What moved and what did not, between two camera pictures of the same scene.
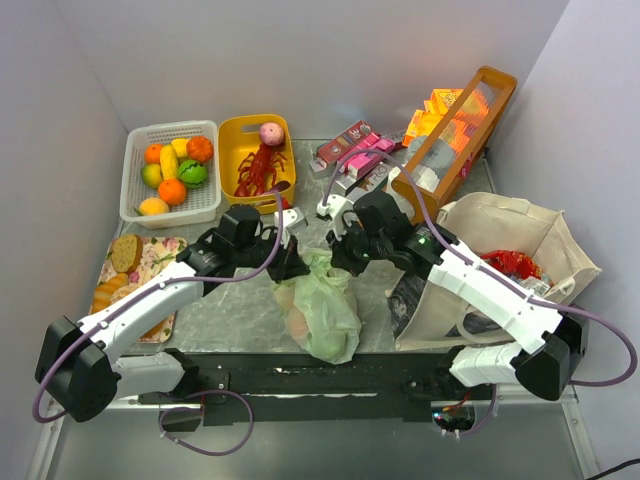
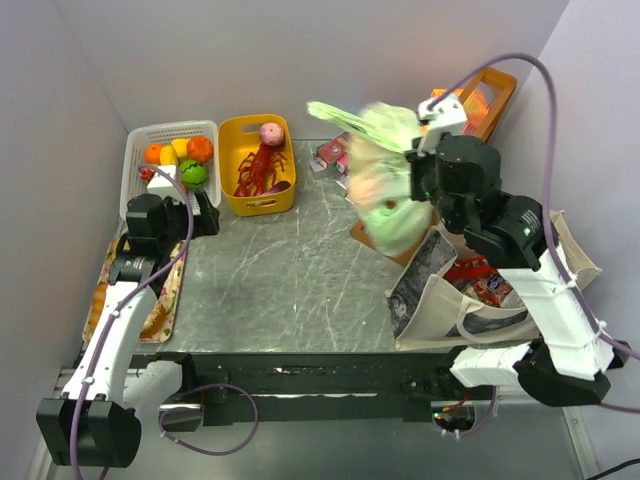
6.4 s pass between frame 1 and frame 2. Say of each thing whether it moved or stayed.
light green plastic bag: moved
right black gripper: moved
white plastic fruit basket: stayed
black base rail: stayed
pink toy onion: stayed
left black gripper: moved
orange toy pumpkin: stayed
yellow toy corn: stayed
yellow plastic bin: stayed
